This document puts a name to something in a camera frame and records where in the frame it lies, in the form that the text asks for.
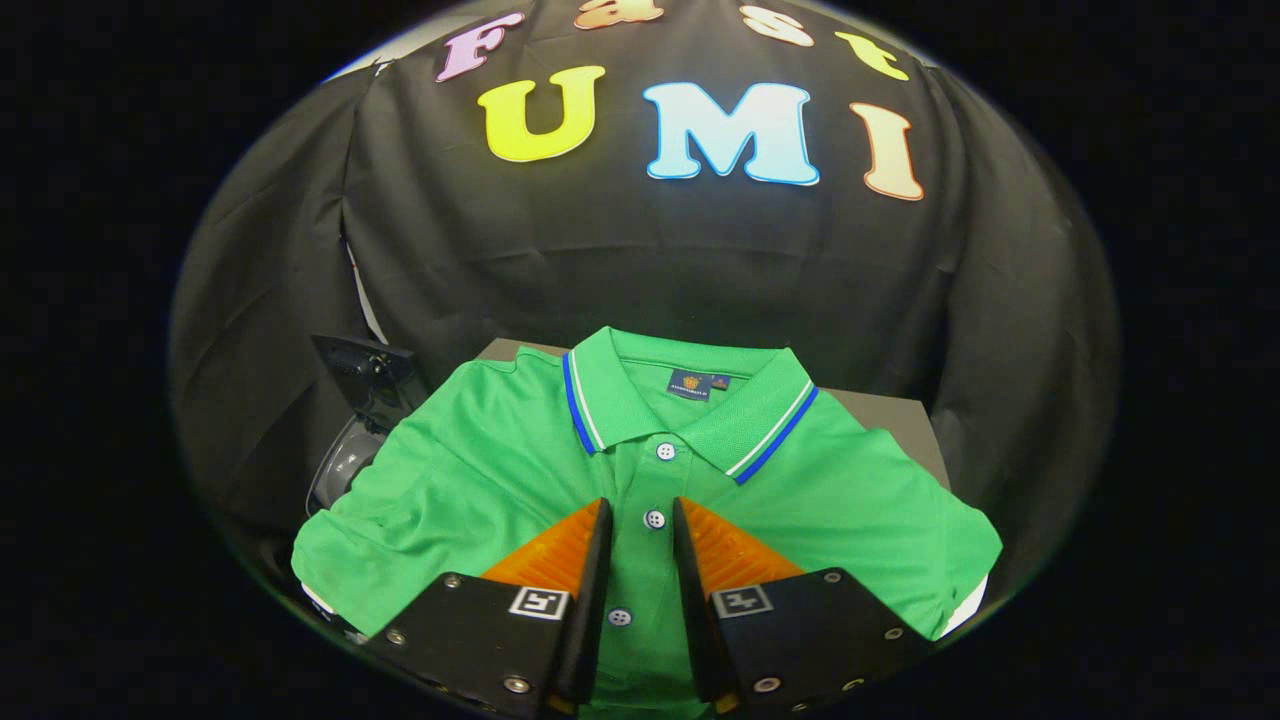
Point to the green polo shirt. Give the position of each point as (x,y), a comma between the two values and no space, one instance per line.
(480,470)

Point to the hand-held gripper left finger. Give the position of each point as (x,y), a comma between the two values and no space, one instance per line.
(595,600)

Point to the beige cabinet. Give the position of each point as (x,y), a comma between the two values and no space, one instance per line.
(900,425)

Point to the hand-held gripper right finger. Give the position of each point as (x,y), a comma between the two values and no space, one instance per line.
(692,600)

